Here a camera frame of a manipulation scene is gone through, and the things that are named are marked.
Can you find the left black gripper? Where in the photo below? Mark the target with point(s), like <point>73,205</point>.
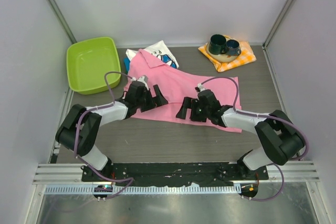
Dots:
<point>159,100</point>

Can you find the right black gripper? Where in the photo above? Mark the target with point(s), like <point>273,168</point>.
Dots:
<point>187,104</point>

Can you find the pink t shirt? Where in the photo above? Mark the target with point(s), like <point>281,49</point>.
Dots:
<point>174,85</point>

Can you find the dark green mug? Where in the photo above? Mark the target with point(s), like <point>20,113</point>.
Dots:
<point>217,44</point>

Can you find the dark blue mug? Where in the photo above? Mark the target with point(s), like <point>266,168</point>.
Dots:
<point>233,48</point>

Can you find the orange checkered cloth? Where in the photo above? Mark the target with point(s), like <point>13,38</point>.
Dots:
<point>246,56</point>

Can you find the lime green plastic tub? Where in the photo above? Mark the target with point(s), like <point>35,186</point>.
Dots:
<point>93,65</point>

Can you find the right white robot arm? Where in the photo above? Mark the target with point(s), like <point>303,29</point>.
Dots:
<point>279,138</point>

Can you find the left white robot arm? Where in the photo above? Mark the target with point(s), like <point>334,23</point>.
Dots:
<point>79,129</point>

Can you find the blue folded t shirt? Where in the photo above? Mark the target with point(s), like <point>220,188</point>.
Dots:
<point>126,62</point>

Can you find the white daisy print t shirt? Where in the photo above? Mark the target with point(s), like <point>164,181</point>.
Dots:
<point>160,55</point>

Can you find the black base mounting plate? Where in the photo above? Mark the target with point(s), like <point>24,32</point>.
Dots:
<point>182,174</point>

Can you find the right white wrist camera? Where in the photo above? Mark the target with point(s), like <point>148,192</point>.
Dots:
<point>199,88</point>

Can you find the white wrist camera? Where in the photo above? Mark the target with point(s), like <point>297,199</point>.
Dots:
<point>199,88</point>
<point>143,79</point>

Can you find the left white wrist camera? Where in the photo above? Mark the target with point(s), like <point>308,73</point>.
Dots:
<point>143,79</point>

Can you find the slotted white cable duct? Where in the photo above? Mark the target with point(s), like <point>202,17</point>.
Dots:
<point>102,189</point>

